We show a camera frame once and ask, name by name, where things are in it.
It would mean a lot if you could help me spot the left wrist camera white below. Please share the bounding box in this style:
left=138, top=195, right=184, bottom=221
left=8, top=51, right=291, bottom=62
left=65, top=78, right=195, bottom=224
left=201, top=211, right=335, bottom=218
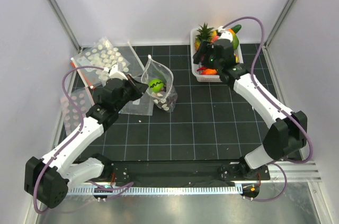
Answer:
left=103, top=64, right=128, bottom=80

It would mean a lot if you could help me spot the red zipper clear bag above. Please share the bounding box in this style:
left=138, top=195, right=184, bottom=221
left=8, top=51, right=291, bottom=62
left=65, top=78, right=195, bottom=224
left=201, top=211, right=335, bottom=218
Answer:
left=71, top=52, right=103, bottom=89

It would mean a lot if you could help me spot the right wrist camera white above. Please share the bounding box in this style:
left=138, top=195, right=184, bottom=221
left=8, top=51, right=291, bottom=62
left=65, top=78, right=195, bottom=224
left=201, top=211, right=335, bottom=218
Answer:
left=217, top=26, right=233, bottom=42

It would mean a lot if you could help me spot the slotted cable duct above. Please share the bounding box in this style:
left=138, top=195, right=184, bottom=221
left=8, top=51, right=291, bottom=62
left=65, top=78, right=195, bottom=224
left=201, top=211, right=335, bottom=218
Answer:
left=67, top=184, right=243, bottom=197

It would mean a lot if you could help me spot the white-dotted bag stack top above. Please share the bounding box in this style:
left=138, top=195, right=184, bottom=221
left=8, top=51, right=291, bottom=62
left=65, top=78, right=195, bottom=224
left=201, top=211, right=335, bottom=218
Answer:
left=82, top=37, right=135, bottom=88

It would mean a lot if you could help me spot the white zipper clear bag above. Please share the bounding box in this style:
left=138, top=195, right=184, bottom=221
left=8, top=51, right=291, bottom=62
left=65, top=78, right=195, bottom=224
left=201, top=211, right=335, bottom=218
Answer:
left=112, top=41, right=145, bottom=77

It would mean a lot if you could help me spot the red toy chili pepper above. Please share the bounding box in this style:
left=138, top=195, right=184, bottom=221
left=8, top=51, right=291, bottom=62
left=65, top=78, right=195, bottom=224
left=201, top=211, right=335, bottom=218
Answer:
left=197, top=67, right=207, bottom=71

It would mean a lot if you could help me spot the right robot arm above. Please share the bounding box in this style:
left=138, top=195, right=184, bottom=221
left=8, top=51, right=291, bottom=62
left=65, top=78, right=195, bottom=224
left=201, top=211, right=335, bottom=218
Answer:
left=193, top=39, right=307, bottom=180

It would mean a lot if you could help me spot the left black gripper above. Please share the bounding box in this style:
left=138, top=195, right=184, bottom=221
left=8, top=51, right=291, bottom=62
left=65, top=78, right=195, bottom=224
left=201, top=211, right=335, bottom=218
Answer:
left=114, top=74, right=148, bottom=111

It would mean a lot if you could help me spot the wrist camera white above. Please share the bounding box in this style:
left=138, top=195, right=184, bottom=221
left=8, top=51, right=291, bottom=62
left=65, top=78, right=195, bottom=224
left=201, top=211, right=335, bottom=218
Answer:
left=103, top=64, right=128, bottom=80
left=217, top=26, right=233, bottom=42

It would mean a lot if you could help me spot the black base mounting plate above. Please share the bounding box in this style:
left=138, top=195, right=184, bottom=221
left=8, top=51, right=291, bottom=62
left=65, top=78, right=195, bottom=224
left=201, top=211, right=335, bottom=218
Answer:
left=90, top=159, right=270, bottom=187

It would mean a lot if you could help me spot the white-dotted zip bag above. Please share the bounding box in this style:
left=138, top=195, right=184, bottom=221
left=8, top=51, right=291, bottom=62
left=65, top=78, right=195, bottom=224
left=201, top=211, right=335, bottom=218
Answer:
left=141, top=55, right=178, bottom=113

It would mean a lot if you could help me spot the toy pineapple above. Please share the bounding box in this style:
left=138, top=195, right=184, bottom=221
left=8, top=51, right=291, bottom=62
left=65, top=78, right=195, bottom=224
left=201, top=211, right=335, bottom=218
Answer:
left=194, top=22, right=214, bottom=51

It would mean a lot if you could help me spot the toy green cucumber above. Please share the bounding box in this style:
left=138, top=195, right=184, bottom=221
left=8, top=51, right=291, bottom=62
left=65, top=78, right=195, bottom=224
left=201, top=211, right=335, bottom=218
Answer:
left=230, top=24, right=242, bottom=34

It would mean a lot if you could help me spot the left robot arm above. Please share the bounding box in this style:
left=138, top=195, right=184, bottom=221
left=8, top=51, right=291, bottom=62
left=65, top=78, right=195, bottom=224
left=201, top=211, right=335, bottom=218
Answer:
left=24, top=73, right=148, bottom=213

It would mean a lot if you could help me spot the orange red toy mango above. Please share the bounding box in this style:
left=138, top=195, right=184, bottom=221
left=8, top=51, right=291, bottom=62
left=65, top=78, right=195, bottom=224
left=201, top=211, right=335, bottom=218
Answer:
left=201, top=69, right=218, bottom=76

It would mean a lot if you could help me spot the white plastic basket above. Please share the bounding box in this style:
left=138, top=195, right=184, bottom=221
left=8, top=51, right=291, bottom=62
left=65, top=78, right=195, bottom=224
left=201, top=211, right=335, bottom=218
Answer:
left=190, top=28, right=243, bottom=83

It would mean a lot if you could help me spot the orange green toy mango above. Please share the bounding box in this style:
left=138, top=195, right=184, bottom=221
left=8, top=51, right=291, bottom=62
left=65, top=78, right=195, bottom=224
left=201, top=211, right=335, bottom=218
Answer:
left=228, top=29, right=239, bottom=50

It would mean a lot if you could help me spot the green toy watermelon ball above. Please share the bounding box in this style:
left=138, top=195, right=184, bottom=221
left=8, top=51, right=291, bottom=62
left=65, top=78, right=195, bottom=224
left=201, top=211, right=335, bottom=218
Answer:
left=148, top=79, right=165, bottom=93

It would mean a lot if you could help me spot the blue zipper clear bag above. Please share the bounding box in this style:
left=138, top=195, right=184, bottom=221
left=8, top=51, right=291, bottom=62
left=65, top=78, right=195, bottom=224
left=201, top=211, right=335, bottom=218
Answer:
left=119, top=77, right=153, bottom=116

